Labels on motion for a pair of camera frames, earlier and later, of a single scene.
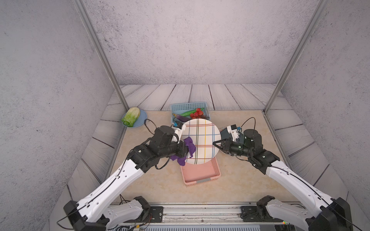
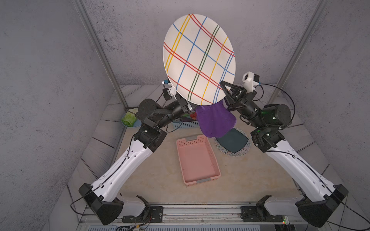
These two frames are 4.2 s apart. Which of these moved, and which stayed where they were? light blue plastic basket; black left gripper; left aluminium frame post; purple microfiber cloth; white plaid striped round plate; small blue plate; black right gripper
Moved: black right gripper; purple microfiber cloth; black left gripper; white plaid striped round plate; light blue plastic basket
Stayed: small blue plate; left aluminium frame post
